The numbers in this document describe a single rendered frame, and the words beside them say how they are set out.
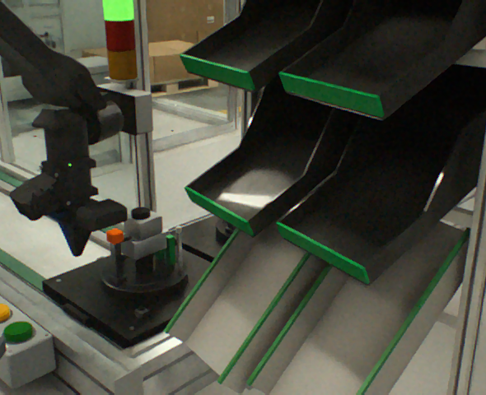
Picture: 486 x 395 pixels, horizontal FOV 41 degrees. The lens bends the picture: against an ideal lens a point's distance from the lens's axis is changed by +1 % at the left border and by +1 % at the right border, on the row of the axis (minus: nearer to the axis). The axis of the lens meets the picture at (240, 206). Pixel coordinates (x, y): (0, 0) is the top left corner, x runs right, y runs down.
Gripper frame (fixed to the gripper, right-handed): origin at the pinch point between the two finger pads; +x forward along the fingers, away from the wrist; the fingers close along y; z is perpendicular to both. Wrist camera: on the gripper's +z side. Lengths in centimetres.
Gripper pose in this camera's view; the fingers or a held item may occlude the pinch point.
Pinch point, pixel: (75, 234)
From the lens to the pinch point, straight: 97.0
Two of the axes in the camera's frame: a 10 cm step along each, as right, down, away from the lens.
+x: -0.1, 9.3, 3.7
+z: -7.0, 2.5, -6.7
